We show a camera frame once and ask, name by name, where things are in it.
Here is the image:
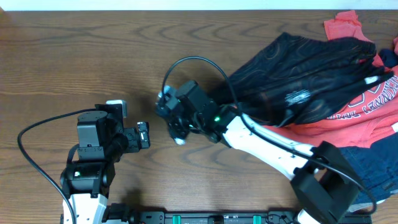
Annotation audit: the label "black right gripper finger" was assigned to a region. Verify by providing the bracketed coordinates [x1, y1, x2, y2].
[155, 85, 177, 116]
[169, 123, 188, 146]

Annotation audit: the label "black orange-patterned jersey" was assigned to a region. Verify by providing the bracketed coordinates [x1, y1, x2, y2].
[209, 33, 393, 127]

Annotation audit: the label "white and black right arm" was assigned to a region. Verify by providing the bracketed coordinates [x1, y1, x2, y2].
[156, 80, 360, 223]

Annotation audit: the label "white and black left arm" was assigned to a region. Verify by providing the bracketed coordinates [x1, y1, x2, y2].
[60, 100, 150, 224]

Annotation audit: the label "red printed t-shirt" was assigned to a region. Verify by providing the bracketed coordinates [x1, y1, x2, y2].
[264, 9, 398, 149]

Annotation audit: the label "blue denim jeans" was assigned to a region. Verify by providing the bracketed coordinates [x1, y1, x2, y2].
[340, 134, 397, 202]

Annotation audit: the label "dark navy garment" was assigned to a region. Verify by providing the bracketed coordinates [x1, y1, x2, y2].
[379, 49, 398, 68]

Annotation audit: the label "black mounting rail base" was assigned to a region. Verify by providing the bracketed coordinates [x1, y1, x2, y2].
[60, 203, 373, 224]

